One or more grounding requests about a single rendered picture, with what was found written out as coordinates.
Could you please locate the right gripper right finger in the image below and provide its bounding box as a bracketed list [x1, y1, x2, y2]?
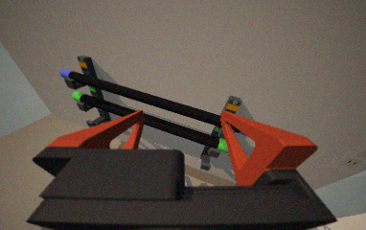
[220, 110, 318, 186]

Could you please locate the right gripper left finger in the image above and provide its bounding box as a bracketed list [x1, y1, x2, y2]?
[46, 110, 145, 149]

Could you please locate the dark grey wall rack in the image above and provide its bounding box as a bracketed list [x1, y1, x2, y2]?
[64, 56, 241, 171]

